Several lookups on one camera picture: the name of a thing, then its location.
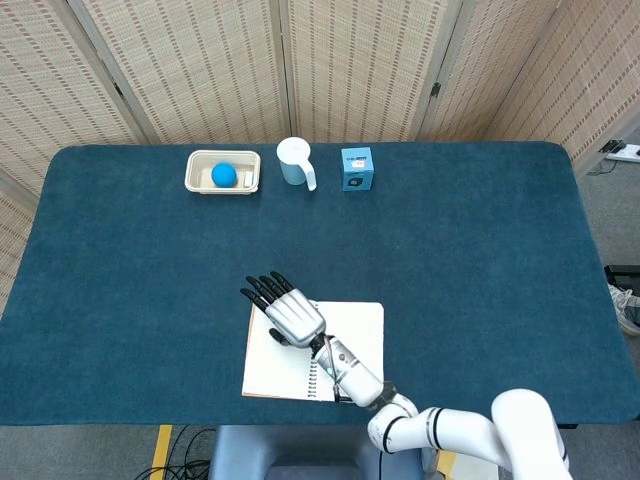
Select dark blue table cloth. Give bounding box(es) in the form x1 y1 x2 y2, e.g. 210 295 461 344
0 141 640 427

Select blue ball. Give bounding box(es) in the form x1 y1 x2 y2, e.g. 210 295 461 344
210 162 238 189

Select yellow floor tape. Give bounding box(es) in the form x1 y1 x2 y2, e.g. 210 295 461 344
149 424 174 480

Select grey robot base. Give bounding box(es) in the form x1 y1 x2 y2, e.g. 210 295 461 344
208 424 436 480

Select white power strip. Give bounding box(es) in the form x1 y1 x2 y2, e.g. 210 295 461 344
604 143 640 162

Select black floor cables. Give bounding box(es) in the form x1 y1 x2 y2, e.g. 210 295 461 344
133 425 217 480

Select kraft cover spiral notebook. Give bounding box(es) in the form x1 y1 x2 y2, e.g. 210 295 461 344
241 300 386 404

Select beige rectangular food tray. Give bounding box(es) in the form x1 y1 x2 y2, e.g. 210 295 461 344
184 149 262 196

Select woven bamboo folding screen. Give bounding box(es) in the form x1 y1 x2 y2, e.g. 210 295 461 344
0 0 640 316

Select white mug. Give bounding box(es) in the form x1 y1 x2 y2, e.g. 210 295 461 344
276 137 318 192

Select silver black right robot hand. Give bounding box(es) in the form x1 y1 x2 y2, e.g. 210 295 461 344
239 270 328 348

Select blue cardboard product box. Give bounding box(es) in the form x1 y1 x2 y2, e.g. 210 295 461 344
341 146 377 193

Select grey white sneaker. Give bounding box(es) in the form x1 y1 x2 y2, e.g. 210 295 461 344
607 282 640 336

